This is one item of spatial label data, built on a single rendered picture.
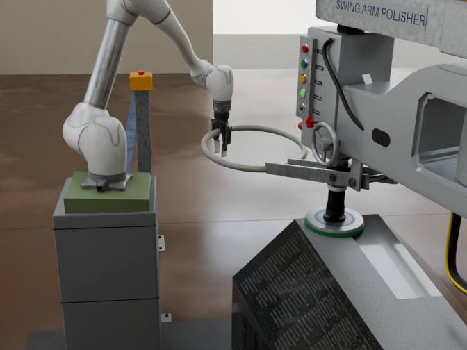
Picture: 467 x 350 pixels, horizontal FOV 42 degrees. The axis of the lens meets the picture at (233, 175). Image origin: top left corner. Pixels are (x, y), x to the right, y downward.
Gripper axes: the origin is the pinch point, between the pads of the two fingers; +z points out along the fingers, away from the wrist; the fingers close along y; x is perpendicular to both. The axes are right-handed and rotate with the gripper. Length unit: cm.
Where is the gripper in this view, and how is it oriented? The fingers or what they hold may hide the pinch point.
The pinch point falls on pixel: (220, 148)
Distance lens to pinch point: 298.2
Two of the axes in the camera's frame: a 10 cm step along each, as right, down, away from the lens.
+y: 6.6, 3.6, -6.6
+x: 7.5, -2.7, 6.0
